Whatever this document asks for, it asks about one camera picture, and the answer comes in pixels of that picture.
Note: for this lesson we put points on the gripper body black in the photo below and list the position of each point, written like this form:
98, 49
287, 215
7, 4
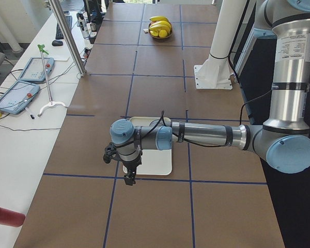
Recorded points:
130, 164

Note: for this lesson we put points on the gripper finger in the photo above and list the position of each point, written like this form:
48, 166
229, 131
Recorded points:
133, 178
127, 180

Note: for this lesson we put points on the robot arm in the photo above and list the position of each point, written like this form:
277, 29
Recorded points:
282, 140

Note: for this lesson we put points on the brown wicker basket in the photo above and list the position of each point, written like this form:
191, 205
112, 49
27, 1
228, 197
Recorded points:
160, 29

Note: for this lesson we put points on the cream bear tray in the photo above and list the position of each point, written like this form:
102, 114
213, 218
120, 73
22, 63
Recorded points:
154, 162

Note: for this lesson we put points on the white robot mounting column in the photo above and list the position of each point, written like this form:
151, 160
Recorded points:
214, 73

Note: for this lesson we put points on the near teach pendant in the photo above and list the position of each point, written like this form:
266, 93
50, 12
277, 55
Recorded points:
18, 96

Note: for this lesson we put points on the teach pendant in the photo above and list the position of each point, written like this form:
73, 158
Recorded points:
18, 96
33, 71

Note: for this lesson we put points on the red bottle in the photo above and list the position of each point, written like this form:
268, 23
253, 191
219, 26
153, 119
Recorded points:
11, 218

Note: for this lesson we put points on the far teach pendant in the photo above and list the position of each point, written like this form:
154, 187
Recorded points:
33, 71

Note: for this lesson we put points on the yellow lemon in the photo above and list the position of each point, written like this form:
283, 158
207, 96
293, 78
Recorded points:
163, 33

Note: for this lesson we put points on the black computer mouse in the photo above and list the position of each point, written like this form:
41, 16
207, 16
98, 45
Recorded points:
57, 43

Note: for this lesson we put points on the reacher grabber tool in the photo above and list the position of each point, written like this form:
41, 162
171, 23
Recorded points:
51, 102

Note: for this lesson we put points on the white spray bottle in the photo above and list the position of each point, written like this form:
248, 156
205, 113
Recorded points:
82, 25

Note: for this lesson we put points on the aluminium frame post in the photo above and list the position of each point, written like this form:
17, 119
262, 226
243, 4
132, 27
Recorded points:
60, 17

